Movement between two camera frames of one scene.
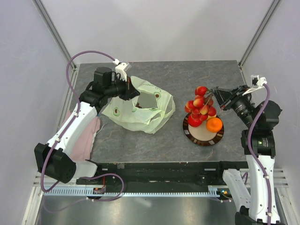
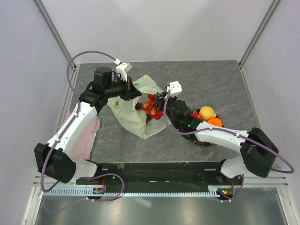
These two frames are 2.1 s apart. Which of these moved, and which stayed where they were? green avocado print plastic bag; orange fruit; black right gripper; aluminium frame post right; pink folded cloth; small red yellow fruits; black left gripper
Moved: small red yellow fruits; black right gripper; green avocado print plastic bag
Stayed: orange fruit; pink folded cloth; aluminium frame post right; black left gripper
